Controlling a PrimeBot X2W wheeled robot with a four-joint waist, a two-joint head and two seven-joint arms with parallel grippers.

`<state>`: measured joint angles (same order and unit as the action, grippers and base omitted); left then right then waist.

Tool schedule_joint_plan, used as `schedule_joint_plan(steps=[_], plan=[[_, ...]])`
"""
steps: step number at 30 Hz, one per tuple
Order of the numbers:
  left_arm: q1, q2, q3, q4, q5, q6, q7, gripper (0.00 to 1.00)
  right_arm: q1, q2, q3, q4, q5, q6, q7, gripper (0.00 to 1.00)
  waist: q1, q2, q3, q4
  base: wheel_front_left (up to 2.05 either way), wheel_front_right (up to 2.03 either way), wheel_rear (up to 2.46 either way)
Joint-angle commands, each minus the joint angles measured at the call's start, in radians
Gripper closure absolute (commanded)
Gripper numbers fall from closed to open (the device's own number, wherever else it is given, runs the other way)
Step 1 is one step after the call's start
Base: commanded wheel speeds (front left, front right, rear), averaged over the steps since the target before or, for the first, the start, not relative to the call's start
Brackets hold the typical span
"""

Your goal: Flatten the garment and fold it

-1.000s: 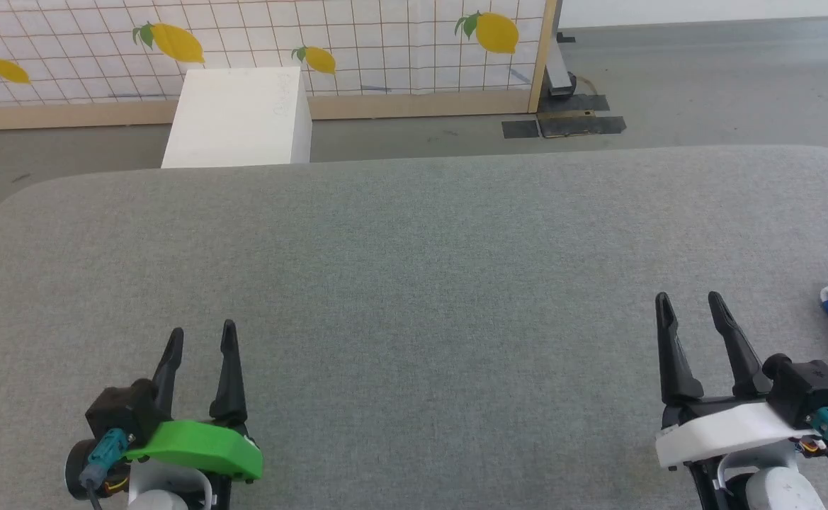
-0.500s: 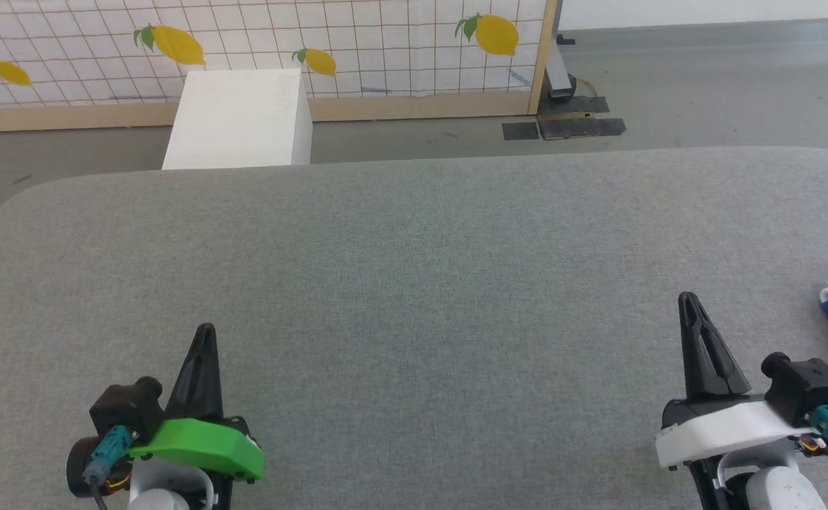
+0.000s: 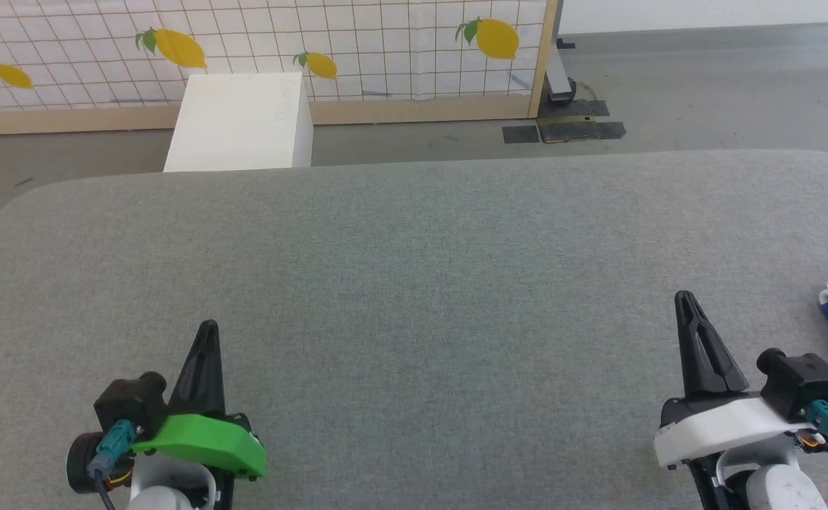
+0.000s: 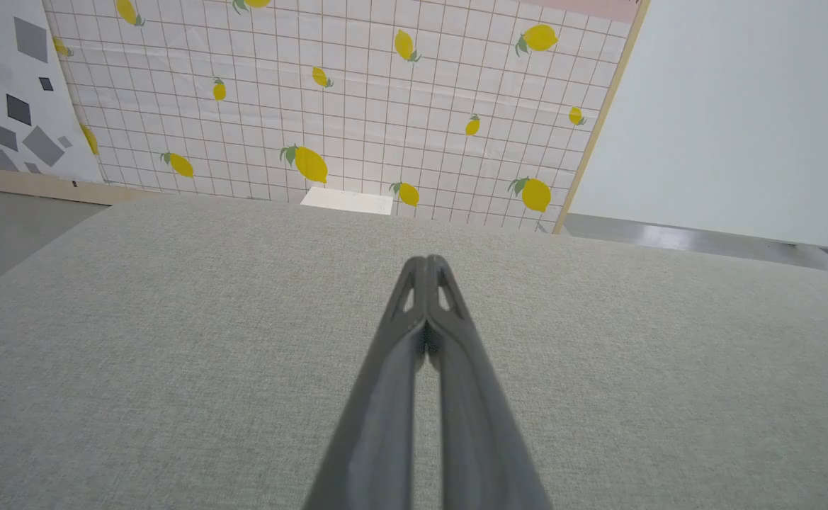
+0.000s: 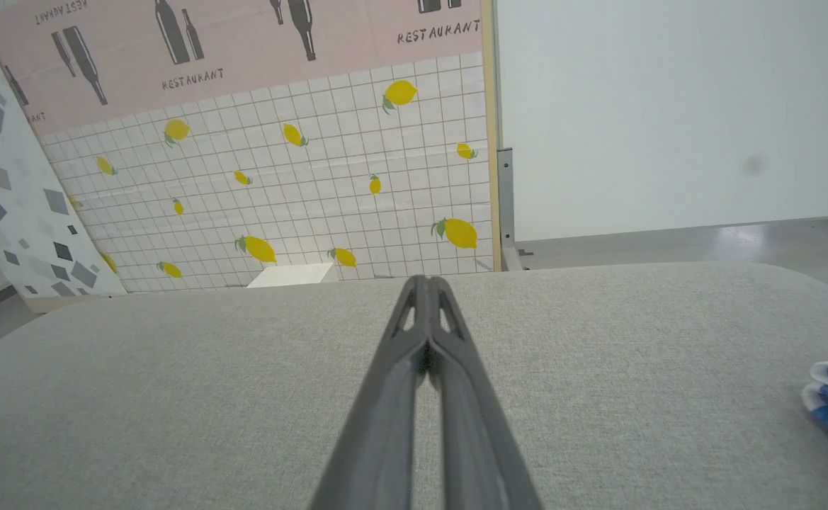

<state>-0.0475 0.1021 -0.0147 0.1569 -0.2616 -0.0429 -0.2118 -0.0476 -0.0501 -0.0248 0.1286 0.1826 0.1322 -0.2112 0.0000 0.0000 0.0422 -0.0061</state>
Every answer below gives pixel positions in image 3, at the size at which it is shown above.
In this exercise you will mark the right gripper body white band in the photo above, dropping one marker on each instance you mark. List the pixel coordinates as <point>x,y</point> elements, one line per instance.
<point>722,428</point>

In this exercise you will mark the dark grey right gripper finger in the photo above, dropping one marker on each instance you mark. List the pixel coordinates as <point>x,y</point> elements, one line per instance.
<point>729,365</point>
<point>690,354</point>

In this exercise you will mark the white rectangular box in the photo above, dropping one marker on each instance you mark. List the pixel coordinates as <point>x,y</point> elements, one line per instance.
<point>244,124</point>

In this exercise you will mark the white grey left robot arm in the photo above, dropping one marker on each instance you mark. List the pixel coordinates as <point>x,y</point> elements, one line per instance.
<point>166,489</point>

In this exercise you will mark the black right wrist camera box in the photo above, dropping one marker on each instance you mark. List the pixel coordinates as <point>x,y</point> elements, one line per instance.
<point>803,382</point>

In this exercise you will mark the small black floor mat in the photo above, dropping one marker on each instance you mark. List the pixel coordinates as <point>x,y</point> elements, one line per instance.
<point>521,134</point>

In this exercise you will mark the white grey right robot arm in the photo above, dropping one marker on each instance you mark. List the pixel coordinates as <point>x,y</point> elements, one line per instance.
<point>768,489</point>

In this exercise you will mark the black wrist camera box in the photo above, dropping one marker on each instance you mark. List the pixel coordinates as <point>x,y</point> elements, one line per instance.
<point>803,382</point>
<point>130,404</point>

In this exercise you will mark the lemon-pattern grid partition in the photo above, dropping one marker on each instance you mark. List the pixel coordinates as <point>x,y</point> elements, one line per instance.
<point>279,42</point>

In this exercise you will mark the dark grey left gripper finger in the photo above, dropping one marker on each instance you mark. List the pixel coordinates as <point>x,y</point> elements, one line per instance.
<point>217,375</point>
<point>188,382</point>

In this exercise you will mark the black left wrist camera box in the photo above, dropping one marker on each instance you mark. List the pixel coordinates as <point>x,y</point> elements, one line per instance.
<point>130,404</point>

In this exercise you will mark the grey metal stand foot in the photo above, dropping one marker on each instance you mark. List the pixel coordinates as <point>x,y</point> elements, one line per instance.
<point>559,71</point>

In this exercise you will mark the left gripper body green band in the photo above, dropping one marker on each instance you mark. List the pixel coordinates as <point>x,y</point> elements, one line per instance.
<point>205,439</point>

